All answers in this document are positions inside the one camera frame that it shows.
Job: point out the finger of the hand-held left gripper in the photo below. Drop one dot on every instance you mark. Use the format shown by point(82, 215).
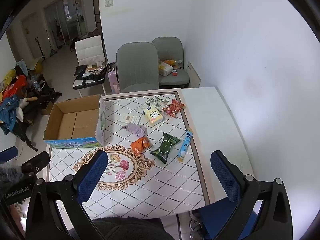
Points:
point(37, 163)
point(7, 155)

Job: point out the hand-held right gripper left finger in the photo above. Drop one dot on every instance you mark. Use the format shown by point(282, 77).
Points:
point(92, 175)

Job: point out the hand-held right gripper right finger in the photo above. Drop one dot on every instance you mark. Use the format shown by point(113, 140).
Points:
point(225, 177)

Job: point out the blue stick sachet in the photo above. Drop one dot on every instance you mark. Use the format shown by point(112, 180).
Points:
point(185, 145)

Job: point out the orange snack packet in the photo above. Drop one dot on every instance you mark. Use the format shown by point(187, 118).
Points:
point(140, 145)

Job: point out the purple cloth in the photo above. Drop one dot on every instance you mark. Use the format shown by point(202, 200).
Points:
point(135, 130)

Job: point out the green snack packet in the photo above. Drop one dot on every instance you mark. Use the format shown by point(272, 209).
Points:
point(165, 148)

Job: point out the white cigarette box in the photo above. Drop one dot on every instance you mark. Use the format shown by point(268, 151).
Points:
point(130, 118)

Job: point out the yellow tissue pack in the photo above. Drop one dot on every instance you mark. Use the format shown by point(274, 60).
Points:
point(153, 116)

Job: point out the red floral packet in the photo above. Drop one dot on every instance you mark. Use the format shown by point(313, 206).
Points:
point(173, 108)

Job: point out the blue chair seat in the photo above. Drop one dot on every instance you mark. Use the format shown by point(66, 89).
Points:
point(220, 217)

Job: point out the pile of colourful clothes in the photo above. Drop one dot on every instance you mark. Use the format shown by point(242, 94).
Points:
point(11, 100)

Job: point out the small cardboard box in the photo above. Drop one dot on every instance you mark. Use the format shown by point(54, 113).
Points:
point(47, 108)

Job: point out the dark fleece cloth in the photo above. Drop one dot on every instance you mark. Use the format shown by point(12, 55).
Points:
point(132, 230)

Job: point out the flattened cardboard boxes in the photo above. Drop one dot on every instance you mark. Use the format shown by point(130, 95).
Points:
point(36, 65)

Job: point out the pink suitcase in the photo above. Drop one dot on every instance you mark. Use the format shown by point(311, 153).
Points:
point(113, 80)

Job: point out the black bag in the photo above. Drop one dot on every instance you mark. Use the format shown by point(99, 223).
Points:
point(98, 76)

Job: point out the black folder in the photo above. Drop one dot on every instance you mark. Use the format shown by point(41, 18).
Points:
point(81, 70)

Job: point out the white board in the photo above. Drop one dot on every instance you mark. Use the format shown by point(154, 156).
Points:
point(193, 75)

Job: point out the stack of papers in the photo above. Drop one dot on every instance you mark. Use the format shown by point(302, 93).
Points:
point(96, 66)

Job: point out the small red box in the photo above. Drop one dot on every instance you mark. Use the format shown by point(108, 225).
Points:
point(174, 73)

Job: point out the grey upholstered chair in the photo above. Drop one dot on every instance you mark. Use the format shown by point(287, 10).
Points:
point(137, 65)
point(170, 47)

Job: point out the white tissue package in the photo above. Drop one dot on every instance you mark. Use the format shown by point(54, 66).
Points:
point(165, 68)

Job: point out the white padded chair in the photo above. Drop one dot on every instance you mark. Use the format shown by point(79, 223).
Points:
point(88, 48)

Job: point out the glass sliding door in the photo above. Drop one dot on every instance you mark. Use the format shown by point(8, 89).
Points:
point(65, 17)

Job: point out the white wall switch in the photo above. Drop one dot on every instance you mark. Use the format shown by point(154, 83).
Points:
point(109, 3)

